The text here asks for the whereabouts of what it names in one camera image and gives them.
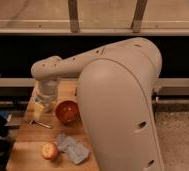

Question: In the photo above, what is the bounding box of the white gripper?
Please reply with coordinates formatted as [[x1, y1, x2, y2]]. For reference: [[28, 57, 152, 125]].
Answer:
[[33, 80, 58, 121]]

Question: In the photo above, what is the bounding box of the silver fork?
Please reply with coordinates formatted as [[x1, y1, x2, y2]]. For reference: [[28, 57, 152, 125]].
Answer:
[[28, 120, 53, 129]]

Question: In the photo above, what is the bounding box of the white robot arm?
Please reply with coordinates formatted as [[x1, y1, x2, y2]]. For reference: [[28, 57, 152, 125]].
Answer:
[[31, 37, 164, 171]]

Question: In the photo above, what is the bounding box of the red bowl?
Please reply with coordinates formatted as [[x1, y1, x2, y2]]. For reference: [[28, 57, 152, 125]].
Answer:
[[55, 100, 79, 124]]

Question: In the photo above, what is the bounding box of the white cup blue inside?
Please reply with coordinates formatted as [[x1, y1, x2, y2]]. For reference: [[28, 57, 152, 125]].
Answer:
[[43, 102, 52, 113]]

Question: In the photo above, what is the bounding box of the orange apple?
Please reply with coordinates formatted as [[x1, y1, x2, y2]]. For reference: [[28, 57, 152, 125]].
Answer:
[[41, 142, 59, 161]]

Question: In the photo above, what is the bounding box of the grey blue cloth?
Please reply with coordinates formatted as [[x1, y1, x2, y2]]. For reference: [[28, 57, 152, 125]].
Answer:
[[56, 134, 89, 165]]

